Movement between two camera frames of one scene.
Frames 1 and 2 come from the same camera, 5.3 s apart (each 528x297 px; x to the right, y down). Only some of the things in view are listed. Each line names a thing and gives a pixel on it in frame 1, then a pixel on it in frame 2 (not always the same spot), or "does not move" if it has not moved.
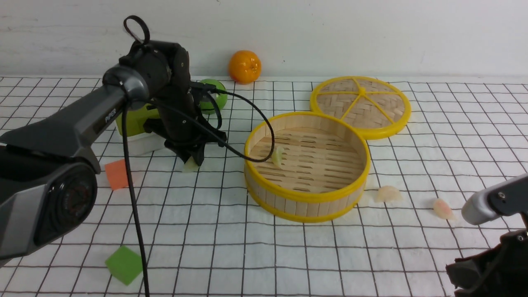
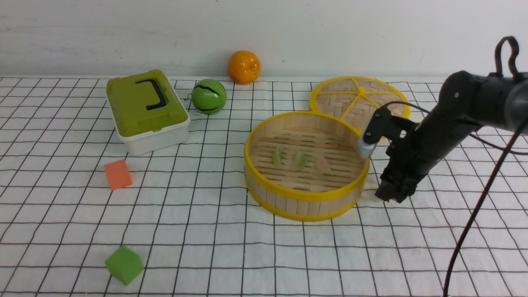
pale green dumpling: (190, 166) -> (300, 160)
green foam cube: (125, 264) does not move
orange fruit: (245, 67) does not move
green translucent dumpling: (277, 155) does not move
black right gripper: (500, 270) -> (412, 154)
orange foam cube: (117, 173) does not move
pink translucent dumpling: (442, 209) -> (322, 165)
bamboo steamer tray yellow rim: (326, 167) does not move
